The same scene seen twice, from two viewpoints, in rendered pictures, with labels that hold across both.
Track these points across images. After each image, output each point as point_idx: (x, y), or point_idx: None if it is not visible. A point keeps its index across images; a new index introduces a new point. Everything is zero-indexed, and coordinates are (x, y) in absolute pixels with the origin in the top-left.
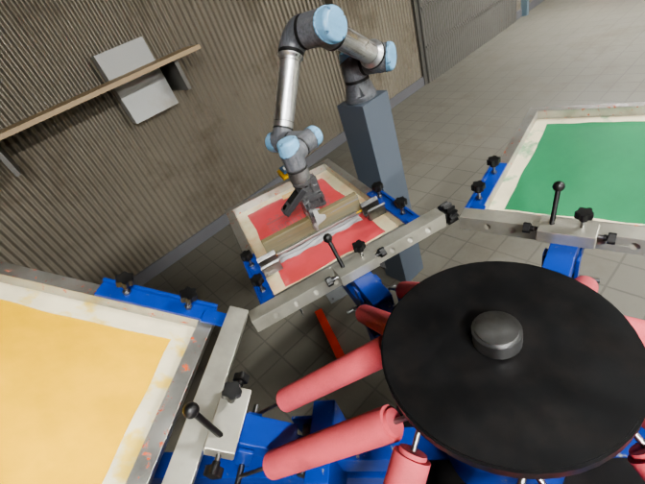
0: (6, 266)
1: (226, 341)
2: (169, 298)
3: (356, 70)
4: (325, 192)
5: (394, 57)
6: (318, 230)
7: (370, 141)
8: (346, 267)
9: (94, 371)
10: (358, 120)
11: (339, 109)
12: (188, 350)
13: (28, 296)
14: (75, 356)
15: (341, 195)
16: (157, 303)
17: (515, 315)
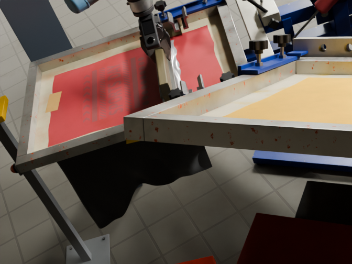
0: (199, 91)
1: (333, 37)
2: (268, 60)
3: None
4: (91, 69)
5: None
6: (170, 59)
7: (57, 19)
8: (268, 9)
9: (343, 86)
10: (35, 2)
11: (2, 6)
12: (330, 60)
13: (238, 103)
14: (326, 89)
15: (112, 56)
16: (276, 61)
17: None
